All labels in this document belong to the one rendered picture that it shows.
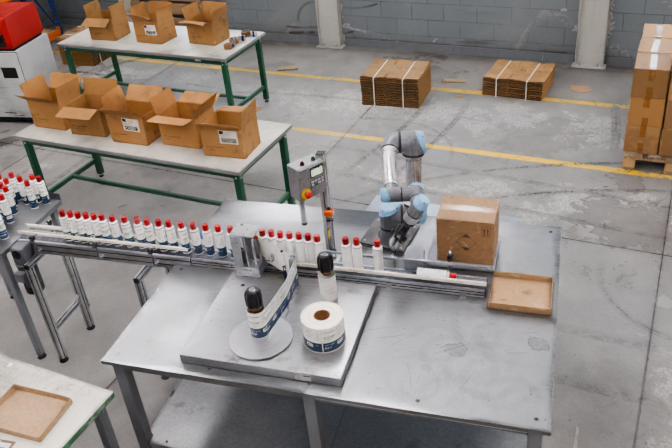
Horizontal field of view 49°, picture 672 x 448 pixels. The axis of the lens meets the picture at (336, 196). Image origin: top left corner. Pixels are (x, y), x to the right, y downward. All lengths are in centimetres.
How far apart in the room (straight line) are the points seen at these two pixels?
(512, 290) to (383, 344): 75
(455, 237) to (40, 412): 218
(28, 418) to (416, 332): 182
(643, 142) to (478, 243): 298
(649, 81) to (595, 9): 233
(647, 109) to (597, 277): 171
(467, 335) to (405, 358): 33
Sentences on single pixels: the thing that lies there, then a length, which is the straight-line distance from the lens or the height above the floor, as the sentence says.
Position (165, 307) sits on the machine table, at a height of 83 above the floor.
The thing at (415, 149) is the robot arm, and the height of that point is 141.
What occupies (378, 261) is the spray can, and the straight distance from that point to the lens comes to 382.
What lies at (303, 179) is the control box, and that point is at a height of 141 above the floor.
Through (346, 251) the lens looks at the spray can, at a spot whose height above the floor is 102.
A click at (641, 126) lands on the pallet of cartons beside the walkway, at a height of 39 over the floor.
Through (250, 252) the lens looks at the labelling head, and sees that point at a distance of 394.
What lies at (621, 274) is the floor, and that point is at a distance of 544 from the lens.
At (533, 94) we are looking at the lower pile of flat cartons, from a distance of 785.
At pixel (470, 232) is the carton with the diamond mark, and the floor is 105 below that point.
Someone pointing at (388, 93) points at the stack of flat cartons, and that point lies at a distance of 776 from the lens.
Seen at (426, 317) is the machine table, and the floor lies 83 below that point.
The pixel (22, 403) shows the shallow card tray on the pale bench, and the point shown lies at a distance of 380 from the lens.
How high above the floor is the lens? 324
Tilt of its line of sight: 31 degrees down
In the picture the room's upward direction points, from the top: 6 degrees counter-clockwise
